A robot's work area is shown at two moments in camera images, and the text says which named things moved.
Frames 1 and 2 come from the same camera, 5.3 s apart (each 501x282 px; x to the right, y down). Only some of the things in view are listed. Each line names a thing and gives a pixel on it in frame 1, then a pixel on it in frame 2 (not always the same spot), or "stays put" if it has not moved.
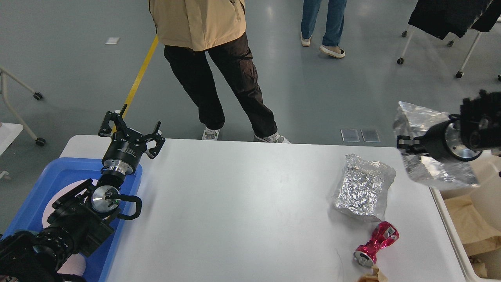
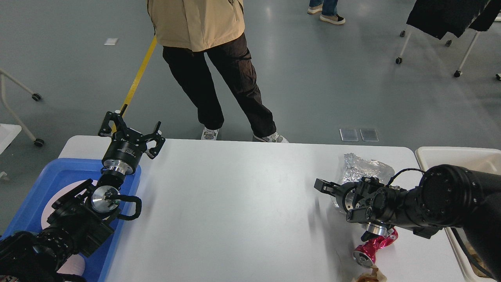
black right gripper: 446,140 to 340,191
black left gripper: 124,156 stays put
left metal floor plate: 350,135 stays put
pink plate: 62,192 stays put
